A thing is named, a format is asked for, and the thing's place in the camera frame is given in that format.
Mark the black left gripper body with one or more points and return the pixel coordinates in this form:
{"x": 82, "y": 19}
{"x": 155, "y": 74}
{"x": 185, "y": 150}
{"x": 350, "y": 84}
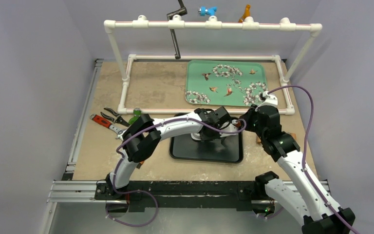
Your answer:
{"x": 214, "y": 135}

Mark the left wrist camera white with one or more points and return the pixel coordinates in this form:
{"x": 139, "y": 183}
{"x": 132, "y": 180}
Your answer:
{"x": 235, "y": 124}

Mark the wooden double-ended rolling pin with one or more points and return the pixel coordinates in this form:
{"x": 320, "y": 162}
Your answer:
{"x": 259, "y": 141}

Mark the white PVC pipe frame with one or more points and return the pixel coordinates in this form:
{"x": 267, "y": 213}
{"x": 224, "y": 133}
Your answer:
{"x": 284, "y": 25}

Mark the white dough ball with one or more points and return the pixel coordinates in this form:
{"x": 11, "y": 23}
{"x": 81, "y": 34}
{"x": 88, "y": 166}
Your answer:
{"x": 196, "y": 137}

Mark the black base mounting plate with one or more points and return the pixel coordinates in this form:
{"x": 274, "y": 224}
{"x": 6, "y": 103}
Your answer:
{"x": 139, "y": 195}

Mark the blue plastic toy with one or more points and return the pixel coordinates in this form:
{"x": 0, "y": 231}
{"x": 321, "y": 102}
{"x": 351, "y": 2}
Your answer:
{"x": 203, "y": 11}

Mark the red handled adjustable wrench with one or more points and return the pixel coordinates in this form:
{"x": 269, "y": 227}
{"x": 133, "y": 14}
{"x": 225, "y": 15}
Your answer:
{"x": 105, "y": 123}

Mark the aluminium rail frame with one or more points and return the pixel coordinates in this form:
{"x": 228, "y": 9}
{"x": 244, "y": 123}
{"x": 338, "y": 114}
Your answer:
{"x": 68, "y": 190}

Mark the black baking tray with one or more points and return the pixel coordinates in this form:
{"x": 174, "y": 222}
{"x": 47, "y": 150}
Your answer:
{"x": 228, "y": 149}

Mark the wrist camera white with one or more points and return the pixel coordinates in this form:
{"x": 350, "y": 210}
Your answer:
{"x": 235, "y": 124}
{"x": 268, "y": 99}

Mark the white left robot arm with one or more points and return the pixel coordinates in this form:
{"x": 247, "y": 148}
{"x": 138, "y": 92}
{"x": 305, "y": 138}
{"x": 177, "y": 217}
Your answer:
{"x": 143, "y": 136}

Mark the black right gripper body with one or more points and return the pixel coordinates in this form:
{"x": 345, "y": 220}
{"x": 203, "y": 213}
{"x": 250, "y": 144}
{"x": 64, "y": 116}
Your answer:
{"x": 250, "y": 115}

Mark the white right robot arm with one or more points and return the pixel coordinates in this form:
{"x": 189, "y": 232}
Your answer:
{"x": 311, "y": 205}

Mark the green floral tray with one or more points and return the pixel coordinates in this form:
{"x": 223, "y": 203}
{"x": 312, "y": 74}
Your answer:
{"x": 225, "y": 83}

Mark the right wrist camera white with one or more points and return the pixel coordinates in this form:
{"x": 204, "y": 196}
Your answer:
{"x": 268, "y": 99}

